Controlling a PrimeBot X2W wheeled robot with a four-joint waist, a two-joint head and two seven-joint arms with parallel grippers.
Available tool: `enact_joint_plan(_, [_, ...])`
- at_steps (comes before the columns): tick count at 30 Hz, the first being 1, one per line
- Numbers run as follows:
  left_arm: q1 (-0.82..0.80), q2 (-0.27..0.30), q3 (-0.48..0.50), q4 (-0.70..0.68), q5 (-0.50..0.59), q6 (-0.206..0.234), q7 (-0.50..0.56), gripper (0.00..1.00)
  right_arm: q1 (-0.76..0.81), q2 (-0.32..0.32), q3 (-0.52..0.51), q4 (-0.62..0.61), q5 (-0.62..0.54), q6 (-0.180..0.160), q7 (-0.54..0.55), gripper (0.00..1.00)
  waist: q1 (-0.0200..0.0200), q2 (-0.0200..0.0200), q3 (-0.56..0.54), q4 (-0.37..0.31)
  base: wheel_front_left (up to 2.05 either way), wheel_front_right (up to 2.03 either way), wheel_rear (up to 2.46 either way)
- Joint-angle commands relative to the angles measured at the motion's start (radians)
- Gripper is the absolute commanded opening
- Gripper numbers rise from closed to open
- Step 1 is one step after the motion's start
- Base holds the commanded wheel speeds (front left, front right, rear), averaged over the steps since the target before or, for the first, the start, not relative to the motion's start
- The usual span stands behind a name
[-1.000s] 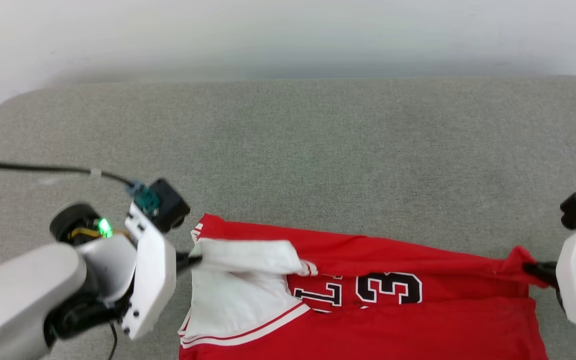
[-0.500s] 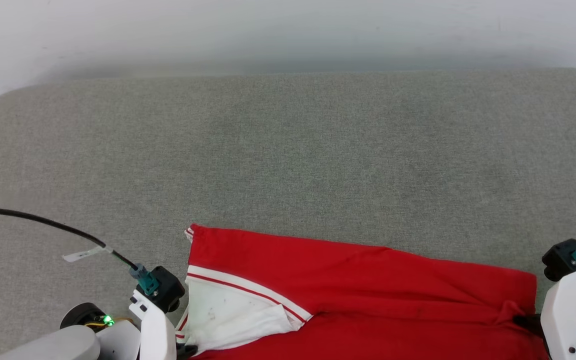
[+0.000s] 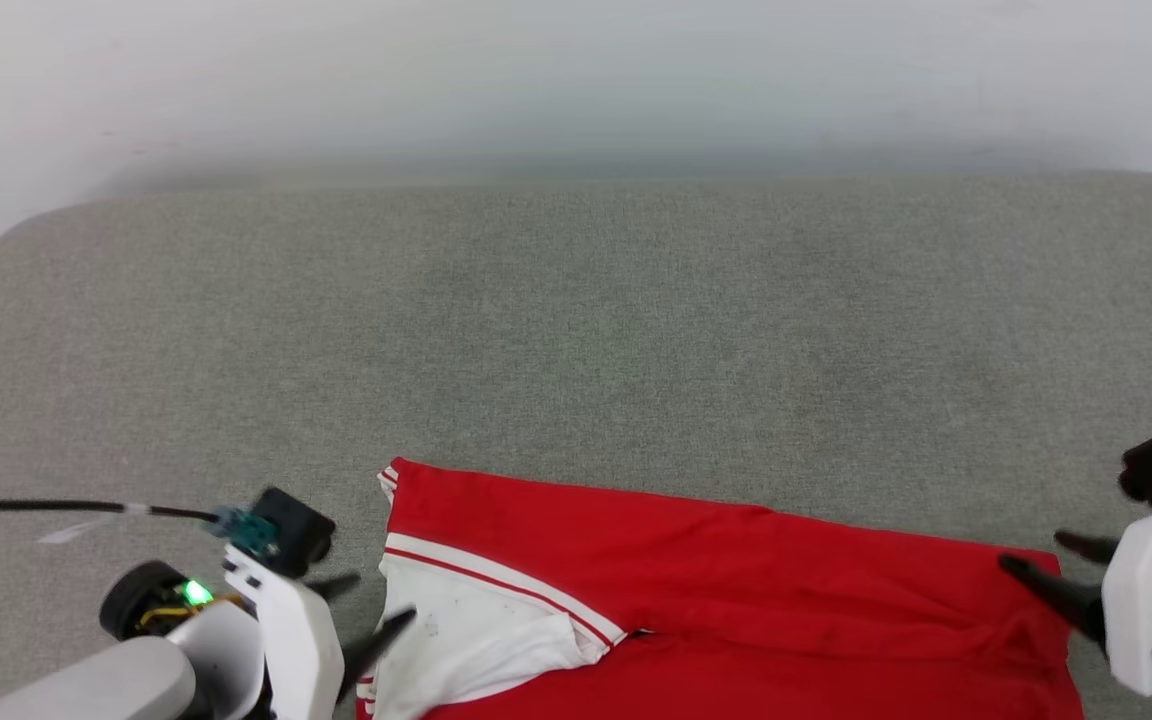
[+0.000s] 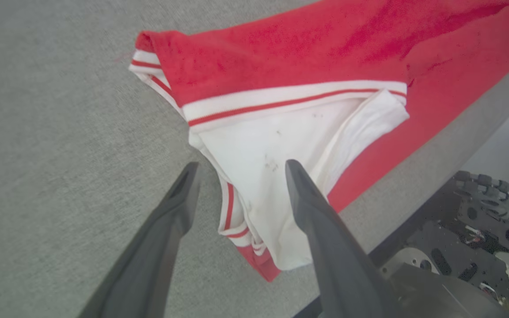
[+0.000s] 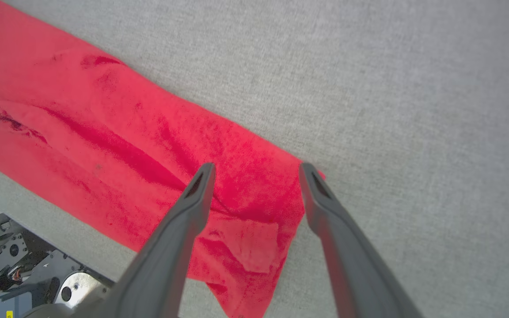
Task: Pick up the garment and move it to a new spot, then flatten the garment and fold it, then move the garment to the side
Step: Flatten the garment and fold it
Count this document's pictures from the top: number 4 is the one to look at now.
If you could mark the grey robot waist housing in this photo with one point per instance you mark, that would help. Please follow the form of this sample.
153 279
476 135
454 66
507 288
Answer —
435 296

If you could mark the black robot base chassis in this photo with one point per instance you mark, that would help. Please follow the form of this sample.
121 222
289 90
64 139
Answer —
435 234

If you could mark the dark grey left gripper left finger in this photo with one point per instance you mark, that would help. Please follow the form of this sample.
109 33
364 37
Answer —
144 269

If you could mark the black mecanum wheel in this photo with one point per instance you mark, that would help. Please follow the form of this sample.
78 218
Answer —
493 212

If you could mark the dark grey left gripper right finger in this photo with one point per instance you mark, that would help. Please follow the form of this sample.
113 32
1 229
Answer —
343 274

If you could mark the red basketball jersey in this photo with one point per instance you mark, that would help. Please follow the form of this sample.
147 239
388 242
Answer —
281 57

